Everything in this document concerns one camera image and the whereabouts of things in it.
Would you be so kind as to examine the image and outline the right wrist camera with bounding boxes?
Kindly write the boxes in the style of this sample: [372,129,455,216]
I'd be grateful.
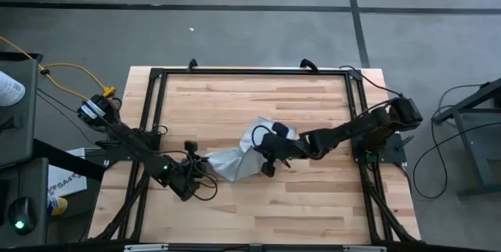
[260,136,283,155]

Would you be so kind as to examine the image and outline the thin black cable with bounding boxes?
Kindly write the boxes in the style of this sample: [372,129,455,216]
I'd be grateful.
[37,87,97,146]

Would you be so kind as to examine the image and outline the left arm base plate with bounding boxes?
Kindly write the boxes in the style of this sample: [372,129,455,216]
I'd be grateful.
[96,139,158,163]

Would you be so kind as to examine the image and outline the dark grey cart top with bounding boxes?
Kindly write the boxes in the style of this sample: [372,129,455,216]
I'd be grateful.
[0,52,44,167]

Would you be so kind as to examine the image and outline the yellow extension cable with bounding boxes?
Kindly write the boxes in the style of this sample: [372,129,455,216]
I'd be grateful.
[0,35,109,100]

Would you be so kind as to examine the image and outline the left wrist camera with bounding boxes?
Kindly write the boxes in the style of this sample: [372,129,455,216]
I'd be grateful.
[179,161,196,178]

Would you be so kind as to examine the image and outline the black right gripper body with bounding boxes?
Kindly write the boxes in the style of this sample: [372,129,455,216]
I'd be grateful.
[258,136,305,163]

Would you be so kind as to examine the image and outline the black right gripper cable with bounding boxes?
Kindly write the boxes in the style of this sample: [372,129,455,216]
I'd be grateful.
[250,124,275,149]

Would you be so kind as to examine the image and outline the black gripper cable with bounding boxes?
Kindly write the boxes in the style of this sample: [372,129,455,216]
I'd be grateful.
[250,124,275,149]
[156,124,219,202]

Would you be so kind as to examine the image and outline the black floor cable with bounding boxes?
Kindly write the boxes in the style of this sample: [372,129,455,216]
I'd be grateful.
[413,83,501,200]

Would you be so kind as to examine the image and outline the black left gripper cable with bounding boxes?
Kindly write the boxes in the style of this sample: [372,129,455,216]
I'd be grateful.
[156,124,219,202]

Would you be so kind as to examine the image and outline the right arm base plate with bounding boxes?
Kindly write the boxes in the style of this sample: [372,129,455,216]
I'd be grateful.
[351,132,409,166]

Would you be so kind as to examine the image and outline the black computer mouse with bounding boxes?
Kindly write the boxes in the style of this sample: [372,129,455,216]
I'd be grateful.
[7,196,38,236]

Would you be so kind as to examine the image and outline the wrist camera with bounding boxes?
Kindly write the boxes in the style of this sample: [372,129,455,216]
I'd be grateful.
[260,136,283,155]
[179,161,196,178]

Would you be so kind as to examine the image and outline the silver table edge bracket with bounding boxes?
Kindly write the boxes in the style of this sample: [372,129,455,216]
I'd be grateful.
[342,245,387,252]
[124,243,169,252]

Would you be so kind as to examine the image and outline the black side table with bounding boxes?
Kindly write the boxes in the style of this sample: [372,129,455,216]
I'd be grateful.
[431,77,501,198]

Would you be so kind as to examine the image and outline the yellow and white object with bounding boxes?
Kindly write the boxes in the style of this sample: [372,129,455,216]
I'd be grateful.
[46,195,69,217]

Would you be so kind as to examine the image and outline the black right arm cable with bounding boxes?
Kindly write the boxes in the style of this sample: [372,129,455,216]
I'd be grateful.
[338,65,404,100]

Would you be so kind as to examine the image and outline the white labelled cylinder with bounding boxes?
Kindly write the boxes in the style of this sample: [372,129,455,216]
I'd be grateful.
[0,70,27,107]

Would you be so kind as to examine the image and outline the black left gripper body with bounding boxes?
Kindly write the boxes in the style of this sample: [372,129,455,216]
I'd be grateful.
[171,157,199,185]

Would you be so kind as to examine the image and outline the grey waffle microfiber towel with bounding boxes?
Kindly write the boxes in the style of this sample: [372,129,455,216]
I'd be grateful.
[204,116,299,183]

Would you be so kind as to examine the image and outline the black metal table frame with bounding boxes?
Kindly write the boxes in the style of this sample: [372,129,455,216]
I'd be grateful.
[92,67,418,245]

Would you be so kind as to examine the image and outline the white cardboard box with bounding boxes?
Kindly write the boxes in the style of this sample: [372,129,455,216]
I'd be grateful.
[46,148,97,198]

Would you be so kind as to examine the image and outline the black diagonal bar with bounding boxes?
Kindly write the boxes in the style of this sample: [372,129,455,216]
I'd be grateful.
[33,138,106,182]

